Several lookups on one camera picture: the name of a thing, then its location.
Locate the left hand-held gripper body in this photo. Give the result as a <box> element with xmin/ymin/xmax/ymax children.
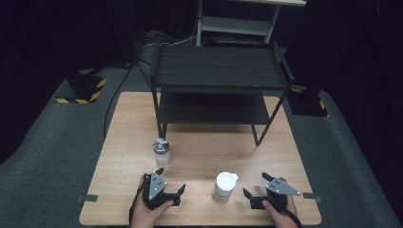
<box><xmin>142</xmin><ymin>170</ymin><xmax>182</xmax><ymax>211</ymax></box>

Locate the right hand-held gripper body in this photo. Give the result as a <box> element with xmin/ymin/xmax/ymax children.
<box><xmin>250</xmin><ymin>177</ymin><xmax>301</xmax><ymax>213</ymax></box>

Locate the glass jar with metal lid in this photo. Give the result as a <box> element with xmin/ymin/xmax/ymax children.
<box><xmin>152</xmin><ymin>137</ymin><xmax>172</xmax><ymax>166</ymax></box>

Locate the black two-tier shelf rack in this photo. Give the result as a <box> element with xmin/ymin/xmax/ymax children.
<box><xmin>148</xmin><ymin>39</ymin><xmax>296</xmax><ymax>147</ymax></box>

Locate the person's left hand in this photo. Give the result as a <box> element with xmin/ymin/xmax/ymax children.
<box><xmin>128</xmin><ymin>176</ymin><xmax>175</xmax><ymax>228</ymax></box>

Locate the person's right hand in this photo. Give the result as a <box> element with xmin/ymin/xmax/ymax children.
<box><xmin>261</xmin><ymin>178</ymin><xmax>299</xmax><ymax>228</ymax></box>

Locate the grey tape strip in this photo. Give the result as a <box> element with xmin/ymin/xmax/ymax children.
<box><xmin>76</xmin><ymin>193</ymin><xmax>99</xmax><ymax>204</ymax></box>
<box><xmin>301</xmin><ymin>192</ymin><xmax>323</xmax><ymax>203</ymax></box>

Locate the yellow-black striped stand base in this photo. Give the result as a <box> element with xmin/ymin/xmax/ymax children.
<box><xmin>286</xmin><ymin>85</ymin><xmax>330</xmax><ymax>118</ymax></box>
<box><xmin>54</xmin><ymin>73</ymin><xmax>107</xmax><ymax>105</ymax></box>

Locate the white metal shelf unit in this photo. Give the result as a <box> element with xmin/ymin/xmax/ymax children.
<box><xmin>195</xmin><ymin>0</ymin><xmax>308</xmax><ymax>48</ymax></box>

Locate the left hand-held gripper cable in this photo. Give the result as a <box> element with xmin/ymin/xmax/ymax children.
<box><xmin>127</xmin><ymin>180</ymin><xmax>150</xmax><ymax>226</ymax></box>

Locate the hand-held gripper cable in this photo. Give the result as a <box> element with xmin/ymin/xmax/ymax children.
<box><xmin>278</xmin><ymin>202</ymin><xmax>304</xmax><ymax>228</ymax></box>
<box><xmin>127</xmin><ymin>180</ymin><xmax>150</xmax><ymax>226</ymax></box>

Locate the right hand-held gripper cable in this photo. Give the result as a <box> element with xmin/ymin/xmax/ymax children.
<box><xmin>278</xmin><ymin>202</ymin><xmax>304</xmax><ymax>228</ymax></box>

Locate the black floor cable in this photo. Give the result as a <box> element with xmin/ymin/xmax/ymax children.
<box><xmin>103</xmin><ymin>61</ymin><xmax>136</xmax><ymax>140</ymax></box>

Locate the bundle of cables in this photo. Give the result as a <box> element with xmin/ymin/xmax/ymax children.
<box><xmin>142</xmin><ymin>28</ymin><xmax>198</xmax><ymax>48</ymax></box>

